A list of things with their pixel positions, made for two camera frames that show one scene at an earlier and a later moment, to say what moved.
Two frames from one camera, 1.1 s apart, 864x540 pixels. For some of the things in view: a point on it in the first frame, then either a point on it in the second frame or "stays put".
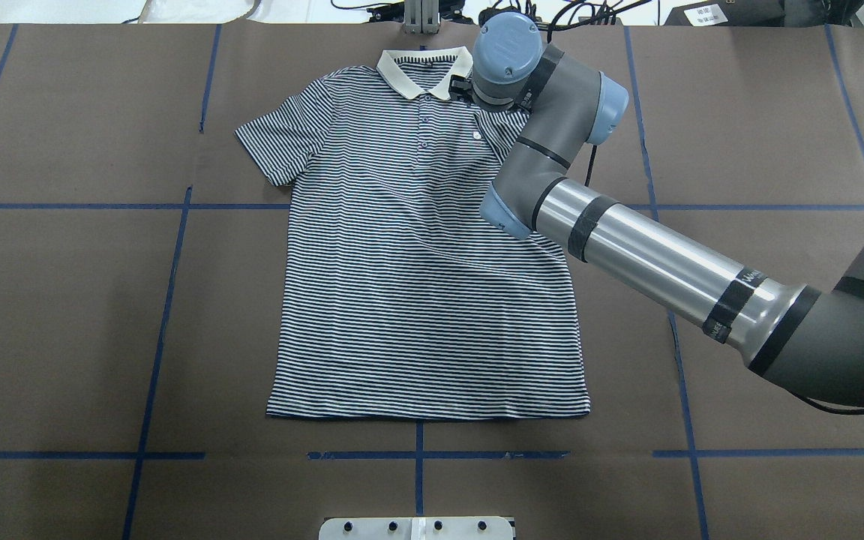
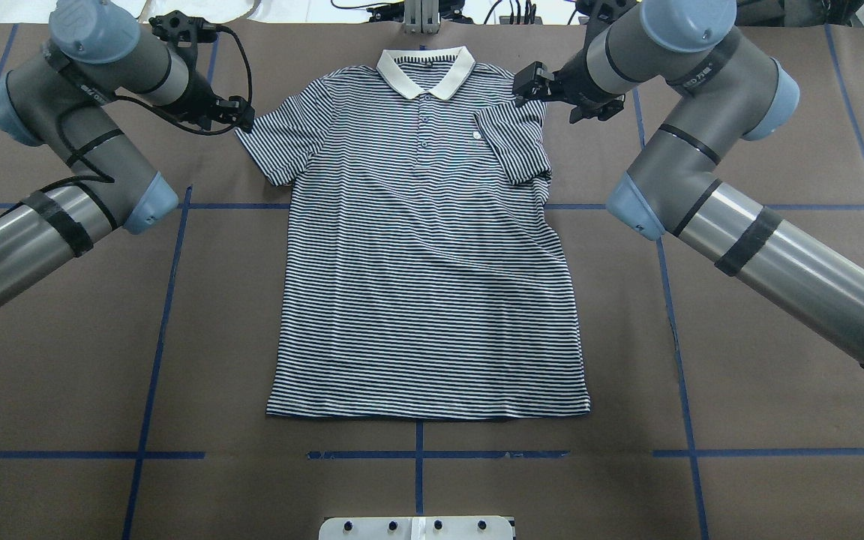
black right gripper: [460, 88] -> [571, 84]
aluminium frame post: [421, 16] stays put
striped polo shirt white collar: [399, 299] stays put
